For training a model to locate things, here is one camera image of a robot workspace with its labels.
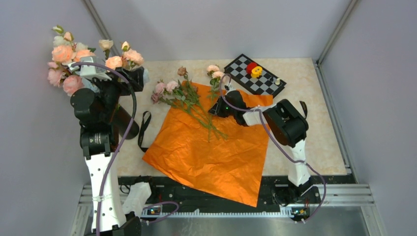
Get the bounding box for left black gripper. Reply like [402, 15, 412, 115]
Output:
[90, 66, 144, 121]

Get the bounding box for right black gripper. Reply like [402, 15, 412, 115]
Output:
[209, 95, 237, 118]

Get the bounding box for orange paper flower bouquet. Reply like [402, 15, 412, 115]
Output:
[151, 66, 227, 141]

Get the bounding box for peach flower stem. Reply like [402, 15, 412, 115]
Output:
[99, 39, 145, 71]
[47, 32, 95, 74]

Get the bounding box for orange wrapping paper sheet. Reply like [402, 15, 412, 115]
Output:
[142, 81, 274, 208]

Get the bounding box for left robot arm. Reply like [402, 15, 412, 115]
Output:
[70, 62, 144, 236]

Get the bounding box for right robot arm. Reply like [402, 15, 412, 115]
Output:
[208, 89, 316, 206]

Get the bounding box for black cylindrical vase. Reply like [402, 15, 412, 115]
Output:
[112, 106, 140, 140]

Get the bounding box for black white chessboard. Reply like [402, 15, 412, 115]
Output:
[224, 54, 287, 97]

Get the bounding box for red round toy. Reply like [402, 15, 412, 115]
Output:
[245, 62, 258, 74]

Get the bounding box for pink and white flower stems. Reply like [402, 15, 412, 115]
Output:
[47, 25, 95, 96]

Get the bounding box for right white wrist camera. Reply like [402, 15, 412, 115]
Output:
[224, 83, 236, 94]

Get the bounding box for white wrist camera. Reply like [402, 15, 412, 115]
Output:
[224, 83, 236, 94]
[67, 56, 111, 80]

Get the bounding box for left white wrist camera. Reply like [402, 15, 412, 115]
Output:
[67, 56, 111, 80]

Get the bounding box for yellow ring toy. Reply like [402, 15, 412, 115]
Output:
[250, 66, 263, 78]

